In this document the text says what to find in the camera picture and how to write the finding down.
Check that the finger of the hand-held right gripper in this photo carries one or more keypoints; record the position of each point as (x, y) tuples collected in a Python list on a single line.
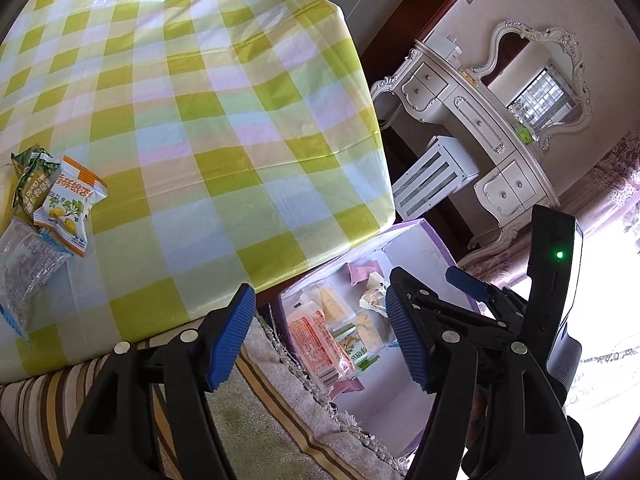
[(450, 310), (467, 282)]

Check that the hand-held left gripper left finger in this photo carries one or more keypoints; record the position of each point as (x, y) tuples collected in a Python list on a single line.
[(227, 340)]

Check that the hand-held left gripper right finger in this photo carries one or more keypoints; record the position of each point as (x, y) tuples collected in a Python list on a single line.
[(407, 340)]

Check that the clear cracker packet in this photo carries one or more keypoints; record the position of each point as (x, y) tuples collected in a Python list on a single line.
[(371, 329)]

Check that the small green white snack packet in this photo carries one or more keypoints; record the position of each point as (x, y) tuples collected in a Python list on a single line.
[(356, 352)]

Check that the pink snack packet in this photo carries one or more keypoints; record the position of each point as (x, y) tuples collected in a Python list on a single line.
[(357, 272), (347, 389)]

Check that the yellow wedge snack packet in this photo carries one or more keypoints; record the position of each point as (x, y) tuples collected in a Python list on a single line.
[(332, 302)]

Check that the white packet red label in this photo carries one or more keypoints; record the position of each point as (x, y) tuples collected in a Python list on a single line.
[(315, 345)]

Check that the purple cardboard box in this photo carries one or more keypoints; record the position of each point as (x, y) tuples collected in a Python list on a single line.
[(380, 425)]

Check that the clear silver snack packet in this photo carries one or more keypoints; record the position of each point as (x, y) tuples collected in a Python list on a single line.
[(25, 270)]

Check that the striped fringed blanket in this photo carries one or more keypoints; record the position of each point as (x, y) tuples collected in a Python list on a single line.
[(280, 430)]

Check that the white slatted stool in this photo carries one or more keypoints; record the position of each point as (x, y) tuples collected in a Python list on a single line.
[(440, 175)]

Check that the ornate white dressing table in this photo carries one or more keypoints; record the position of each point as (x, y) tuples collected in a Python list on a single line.
[(475, 125)]

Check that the ornate white mirror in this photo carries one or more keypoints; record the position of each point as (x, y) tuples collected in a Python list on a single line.
[(545, 90)]

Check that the orange white lemon snack packet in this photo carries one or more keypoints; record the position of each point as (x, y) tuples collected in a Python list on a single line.
[(65, 200)]

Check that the green checkered tablecloth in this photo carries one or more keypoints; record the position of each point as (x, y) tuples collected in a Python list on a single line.
[(200, 110)]

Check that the dark green labelled snack packet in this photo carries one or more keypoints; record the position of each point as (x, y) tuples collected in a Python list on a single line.
[(37, 190)]

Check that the green leaf-print snack packet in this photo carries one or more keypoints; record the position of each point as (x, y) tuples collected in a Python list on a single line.
[(30, 157)]

